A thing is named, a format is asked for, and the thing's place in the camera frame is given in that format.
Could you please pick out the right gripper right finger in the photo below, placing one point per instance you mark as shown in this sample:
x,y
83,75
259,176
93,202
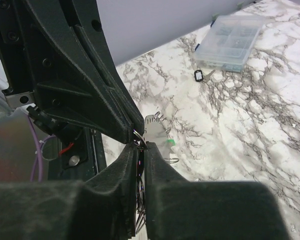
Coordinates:
x,y
178,209

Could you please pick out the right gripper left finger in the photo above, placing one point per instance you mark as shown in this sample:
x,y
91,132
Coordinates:
x,y
103,208

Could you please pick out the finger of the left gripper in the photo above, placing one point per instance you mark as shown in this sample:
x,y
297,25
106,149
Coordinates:
x,y
83,16

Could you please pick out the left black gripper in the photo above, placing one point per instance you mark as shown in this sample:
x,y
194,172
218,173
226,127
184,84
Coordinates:
x,y
48,70

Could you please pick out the keyring bunch with keys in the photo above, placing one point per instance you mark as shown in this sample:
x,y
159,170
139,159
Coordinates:
x,y
155,132

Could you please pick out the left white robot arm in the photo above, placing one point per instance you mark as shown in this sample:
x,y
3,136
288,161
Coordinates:
x,y
55,55

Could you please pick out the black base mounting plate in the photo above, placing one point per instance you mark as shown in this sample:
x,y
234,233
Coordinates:
x,y
81,154

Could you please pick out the clear plastic organizer box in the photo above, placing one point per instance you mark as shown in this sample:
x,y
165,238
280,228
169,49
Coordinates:
x,y
228,43

